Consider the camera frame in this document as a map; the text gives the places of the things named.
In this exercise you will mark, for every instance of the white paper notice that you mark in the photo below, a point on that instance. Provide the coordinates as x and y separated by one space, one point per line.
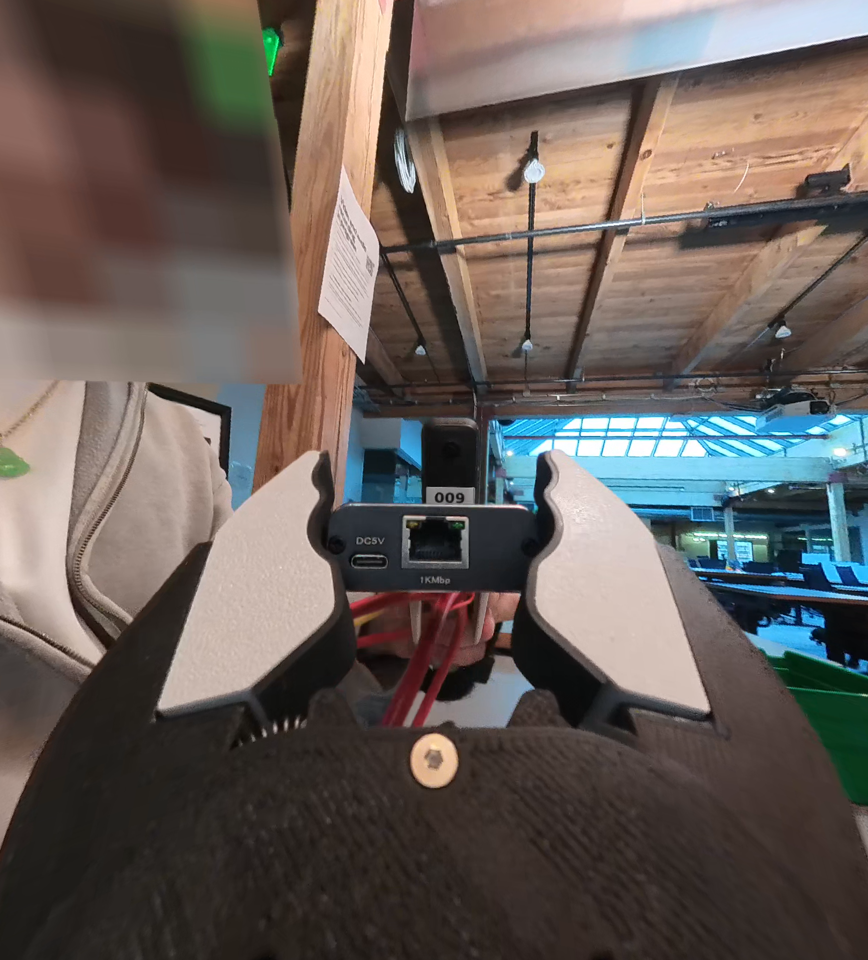
348 263

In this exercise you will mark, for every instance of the white ceiling projector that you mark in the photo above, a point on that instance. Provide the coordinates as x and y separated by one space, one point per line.
791 402

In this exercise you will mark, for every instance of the person's white shirt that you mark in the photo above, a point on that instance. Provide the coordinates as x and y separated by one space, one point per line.
14 555

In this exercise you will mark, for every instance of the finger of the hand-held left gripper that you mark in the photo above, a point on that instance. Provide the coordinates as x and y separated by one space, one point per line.
416 623
473 618

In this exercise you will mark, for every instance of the black framed wall picture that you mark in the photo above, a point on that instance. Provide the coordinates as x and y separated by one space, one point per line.
209 420

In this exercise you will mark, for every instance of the wooden post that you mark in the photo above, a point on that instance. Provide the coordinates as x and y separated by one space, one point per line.
314 405

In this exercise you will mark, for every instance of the green plastic bin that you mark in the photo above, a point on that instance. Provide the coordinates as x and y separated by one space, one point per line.
862 735

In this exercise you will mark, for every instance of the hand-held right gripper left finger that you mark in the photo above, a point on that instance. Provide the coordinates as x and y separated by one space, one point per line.
246 600

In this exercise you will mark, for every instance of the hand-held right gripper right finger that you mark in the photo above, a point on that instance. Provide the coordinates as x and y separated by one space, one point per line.
622 600

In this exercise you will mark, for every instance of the black ethernet splitter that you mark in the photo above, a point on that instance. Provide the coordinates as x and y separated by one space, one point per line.
494 548

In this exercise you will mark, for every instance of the person's left hand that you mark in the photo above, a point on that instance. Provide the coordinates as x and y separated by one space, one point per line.
503 608

